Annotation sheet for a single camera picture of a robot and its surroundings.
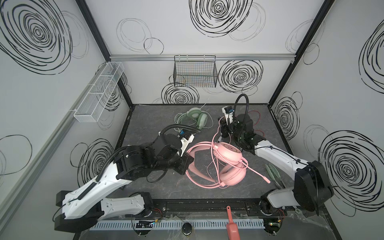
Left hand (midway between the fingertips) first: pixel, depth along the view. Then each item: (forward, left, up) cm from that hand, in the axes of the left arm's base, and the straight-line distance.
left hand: (195, 162), depth 57 cm
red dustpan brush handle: (-19, -18, -28) cm, 39 cm away
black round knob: (-20, +3, -21) cm, 29 cm away
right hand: (+29, -12, -8) cm, 32 cm away
